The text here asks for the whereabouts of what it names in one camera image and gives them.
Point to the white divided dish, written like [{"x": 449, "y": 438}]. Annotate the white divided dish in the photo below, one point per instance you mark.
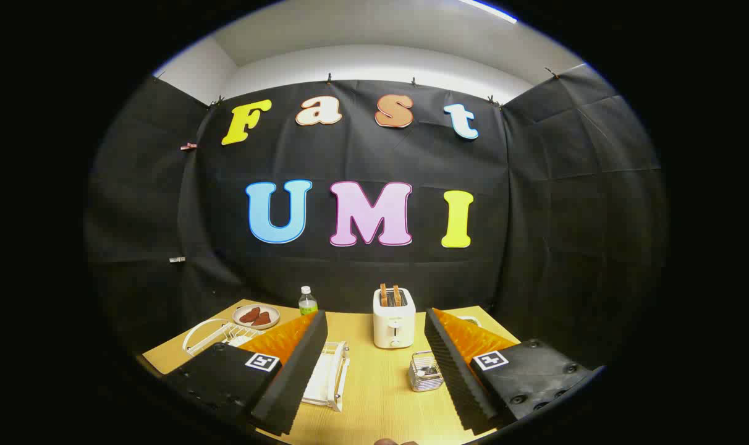
[{"x": 470, "y": 320}]

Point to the small grey dish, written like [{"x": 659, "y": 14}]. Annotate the small grey dish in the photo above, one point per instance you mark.
[{"x": 269, "y": 311}]

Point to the black backdrop cloth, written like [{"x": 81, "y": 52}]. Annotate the black backdrop cloth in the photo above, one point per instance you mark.
[{"x": 535, "y": 216}]

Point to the red meat slice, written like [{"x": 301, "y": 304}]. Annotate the red meat slice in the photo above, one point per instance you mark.
[
  {"x": 262, "y": 319},
  {"x": 249, "y": 315}
]

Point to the white toaster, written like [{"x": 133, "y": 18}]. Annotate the white toaster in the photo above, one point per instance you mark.
[{"x": 393, "y": 324}]

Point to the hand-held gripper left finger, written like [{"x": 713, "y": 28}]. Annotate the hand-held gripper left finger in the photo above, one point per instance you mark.
[{"x": 291, "y": 383}]

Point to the green label drink bottle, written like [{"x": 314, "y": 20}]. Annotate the green label drink bottle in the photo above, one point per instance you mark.
[{"x": 307, "y": 304}]

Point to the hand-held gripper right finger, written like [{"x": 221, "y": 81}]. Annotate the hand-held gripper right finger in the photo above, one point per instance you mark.
[{"x": 458, "y": 383}]

